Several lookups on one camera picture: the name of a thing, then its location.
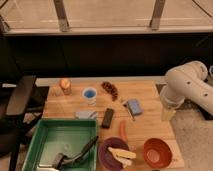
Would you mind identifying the black rectangular block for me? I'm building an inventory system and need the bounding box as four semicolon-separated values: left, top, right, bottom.
101;108;114;128

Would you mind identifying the wooden cutting board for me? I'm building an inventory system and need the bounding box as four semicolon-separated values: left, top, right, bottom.
43;81;184;171

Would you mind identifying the green plastic tray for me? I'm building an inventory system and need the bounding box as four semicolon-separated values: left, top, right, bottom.
22;119;98;171

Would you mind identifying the yellow corn cob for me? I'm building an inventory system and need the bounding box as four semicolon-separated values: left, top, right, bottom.
108;147;136;159

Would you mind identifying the purple bowl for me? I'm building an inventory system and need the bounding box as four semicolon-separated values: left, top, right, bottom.
98;137;129;171

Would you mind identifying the dark chair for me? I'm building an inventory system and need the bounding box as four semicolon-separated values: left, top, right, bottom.
0;76;39;171

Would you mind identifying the black dish brush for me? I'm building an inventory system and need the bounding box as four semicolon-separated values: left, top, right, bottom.
52;136;98;170

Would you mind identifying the grey folded cloth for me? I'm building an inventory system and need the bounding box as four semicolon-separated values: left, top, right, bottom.
75;110;98;119

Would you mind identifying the blue sponge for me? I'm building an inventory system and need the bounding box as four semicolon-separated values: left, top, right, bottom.
127;99;142;116

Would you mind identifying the orange carrot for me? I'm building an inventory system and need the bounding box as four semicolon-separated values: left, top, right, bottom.
120;120;127;142

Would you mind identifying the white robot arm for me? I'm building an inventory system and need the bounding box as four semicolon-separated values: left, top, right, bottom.
160;61;213;115

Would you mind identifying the cream food piece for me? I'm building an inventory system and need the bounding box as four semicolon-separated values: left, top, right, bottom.
116;158;132;168

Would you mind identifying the bunch of dark grapes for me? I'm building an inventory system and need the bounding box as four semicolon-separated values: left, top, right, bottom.
101;81;118;101

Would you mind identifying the peach on wooden stand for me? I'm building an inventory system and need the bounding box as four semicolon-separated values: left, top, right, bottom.
59;78;71;95

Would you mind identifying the red bowl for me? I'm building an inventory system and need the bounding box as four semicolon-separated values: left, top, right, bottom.
143;138;172;169

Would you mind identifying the blue and white cup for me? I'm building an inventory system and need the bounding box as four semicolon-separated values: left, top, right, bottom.
82;87;97;105

